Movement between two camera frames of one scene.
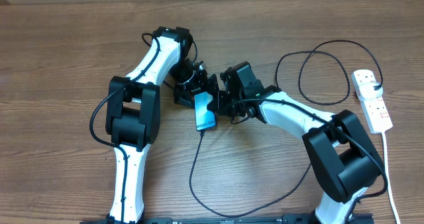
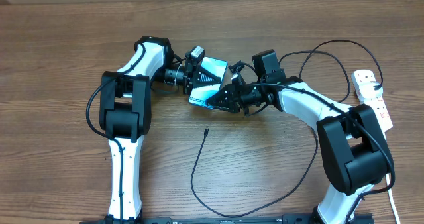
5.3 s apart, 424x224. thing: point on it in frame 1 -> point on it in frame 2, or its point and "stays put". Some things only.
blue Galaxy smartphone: [205, 118] -> [199, 95]
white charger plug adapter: [367, 91] stays put
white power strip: [374, 110] stays put
